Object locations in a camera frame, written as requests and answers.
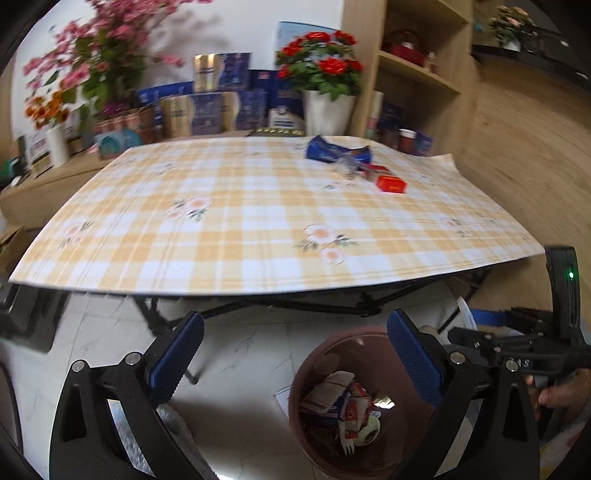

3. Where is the clear plastic wrapper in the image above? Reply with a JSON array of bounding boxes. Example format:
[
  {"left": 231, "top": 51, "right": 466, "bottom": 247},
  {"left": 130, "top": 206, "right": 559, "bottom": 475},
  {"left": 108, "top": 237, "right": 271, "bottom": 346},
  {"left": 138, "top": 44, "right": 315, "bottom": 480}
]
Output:
[{"left": 332, "top": 154, "right": 370, "bottom": 179}]

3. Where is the blue coffee box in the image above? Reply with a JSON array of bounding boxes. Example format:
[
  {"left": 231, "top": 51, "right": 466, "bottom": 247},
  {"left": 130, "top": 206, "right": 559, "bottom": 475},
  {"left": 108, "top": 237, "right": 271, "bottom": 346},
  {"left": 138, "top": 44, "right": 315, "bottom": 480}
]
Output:
[{"left": 305, "top": 135, "right": 373, "bottom": 165}]

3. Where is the pink trash bin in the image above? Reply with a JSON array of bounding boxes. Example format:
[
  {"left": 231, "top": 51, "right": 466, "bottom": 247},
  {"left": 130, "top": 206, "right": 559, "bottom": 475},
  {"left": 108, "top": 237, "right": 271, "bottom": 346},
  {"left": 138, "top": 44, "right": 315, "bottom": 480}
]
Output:
[{"left": 288, "top": 327, "right": 434, "bottom": 479}]

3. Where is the right hand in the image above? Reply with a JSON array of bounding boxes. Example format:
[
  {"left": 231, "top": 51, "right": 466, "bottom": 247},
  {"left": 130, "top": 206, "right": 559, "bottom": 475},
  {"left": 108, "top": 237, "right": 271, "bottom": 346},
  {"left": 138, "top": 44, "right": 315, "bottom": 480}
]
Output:
[{"left": 525, "top": 369, "right": 590, "bottom": 423}]

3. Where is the yellow plaid tablecloth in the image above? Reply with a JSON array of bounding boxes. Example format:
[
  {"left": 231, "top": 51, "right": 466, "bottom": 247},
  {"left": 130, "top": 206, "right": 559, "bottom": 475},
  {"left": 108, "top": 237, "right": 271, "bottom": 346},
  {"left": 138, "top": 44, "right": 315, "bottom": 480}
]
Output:
[{"left": 11, "top": 137, "right": 544, "bottom": 296}]

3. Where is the red cigarette box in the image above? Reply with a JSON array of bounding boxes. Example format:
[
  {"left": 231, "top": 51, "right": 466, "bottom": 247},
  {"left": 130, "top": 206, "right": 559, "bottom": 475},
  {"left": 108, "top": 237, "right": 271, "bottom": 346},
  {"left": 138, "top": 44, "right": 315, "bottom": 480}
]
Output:
[{"left": 361, "top": 164, "right": 407, "bottom": 194}]

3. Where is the small blue box on shelf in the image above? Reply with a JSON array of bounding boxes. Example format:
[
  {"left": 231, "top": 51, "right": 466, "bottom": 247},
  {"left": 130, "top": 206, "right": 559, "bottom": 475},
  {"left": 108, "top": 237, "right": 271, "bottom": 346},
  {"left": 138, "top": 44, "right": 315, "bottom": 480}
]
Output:
[{"left": 415, "top": 132, "right": 433, "bottom": 156}]

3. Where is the teal round object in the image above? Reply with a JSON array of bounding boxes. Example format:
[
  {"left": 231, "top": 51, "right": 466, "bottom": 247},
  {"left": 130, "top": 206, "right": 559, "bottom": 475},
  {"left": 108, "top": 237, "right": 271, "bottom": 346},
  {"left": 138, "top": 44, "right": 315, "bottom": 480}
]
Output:
[{"left": 95, "top": 128, "right": 142, "bottom": 160}]

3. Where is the red cup with lid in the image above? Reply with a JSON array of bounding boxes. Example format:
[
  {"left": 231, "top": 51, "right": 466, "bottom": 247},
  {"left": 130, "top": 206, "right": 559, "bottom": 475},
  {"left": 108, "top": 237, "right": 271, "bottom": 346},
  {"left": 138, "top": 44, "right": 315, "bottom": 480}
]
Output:
[{"left": 398, "top": 129, "right": 417, "bottom": 155}]

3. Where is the stack of paper cups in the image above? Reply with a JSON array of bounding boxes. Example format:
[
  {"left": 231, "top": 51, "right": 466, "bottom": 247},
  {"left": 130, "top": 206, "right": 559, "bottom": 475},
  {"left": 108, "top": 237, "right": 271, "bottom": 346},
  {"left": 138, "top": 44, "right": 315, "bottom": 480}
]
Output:
[{"left": 366, "top": 90, "right": 384, "bottom": 139}]

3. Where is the gold foil tray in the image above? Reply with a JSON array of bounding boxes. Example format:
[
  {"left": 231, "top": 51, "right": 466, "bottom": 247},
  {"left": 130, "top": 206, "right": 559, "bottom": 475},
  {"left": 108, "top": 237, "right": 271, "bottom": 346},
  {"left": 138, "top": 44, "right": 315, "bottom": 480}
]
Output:
[{"left": 247, "top": 127, "right": 305, "bottom": 138}]

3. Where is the blue gold gift box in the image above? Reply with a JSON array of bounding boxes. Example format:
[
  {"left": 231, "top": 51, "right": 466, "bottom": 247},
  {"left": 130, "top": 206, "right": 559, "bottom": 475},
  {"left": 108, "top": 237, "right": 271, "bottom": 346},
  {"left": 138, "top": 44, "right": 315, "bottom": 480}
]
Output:
[
  {"left": 159, "top": 92, "right": 223, "bottom": 138},
  {"left": 221, "top": 89, "right": 267, "bottom": 131},
  {"left": 193, "top": 53, "right": 250, "bottom": 93}
]

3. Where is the white flower pot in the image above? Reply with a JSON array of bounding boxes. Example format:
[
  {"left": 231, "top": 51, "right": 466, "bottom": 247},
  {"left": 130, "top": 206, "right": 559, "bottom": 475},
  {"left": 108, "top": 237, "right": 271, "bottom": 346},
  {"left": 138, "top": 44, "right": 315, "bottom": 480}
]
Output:
[{"left": 303, "top": 91, "right": 356, "bottom": 137}]

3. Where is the white blue milk box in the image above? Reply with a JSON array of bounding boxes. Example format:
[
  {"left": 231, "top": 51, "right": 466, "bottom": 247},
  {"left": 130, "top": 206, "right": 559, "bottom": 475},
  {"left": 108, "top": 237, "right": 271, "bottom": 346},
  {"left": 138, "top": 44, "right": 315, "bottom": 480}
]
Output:
[{"left": 269, "top": 105, "right": 305, "bottom": 130}]

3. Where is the glass bottle on shelf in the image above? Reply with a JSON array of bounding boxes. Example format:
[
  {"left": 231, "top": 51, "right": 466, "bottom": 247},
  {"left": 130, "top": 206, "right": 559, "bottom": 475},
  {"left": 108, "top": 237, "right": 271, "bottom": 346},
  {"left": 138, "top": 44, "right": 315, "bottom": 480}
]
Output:
[{"left": 425, "top": 51, "right": 437, "bottom": 74}]

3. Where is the wooden shelf unit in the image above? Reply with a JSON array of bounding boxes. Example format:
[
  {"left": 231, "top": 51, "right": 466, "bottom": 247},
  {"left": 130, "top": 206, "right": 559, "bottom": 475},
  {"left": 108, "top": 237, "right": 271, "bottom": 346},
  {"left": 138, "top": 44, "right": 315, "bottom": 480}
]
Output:
[{"left": 342, "top": 0, "right": 479, "bottom": 158}]

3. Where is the pink blossom bouquet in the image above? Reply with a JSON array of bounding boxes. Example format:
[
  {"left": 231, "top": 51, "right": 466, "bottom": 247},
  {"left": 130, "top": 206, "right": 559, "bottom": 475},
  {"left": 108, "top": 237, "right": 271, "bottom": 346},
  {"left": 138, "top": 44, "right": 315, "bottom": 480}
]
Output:
[{"left": 23, "top": 0, "right": 186, "bottom": 130}]

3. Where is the red rose plant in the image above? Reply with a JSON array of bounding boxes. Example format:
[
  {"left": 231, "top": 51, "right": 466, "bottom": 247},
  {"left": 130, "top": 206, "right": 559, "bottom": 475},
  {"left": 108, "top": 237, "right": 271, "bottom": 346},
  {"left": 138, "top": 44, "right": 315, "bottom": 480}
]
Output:
[{"left": 276, "top": 30, "right": 363, "bottom": 101}]

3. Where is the red basket on shelf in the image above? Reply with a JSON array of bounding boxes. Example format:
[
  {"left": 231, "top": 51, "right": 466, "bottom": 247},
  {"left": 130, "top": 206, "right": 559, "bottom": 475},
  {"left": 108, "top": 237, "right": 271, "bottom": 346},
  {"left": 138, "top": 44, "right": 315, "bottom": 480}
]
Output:
[{"left": 382, "top": 29, "right": 426, "bottom": 67}]

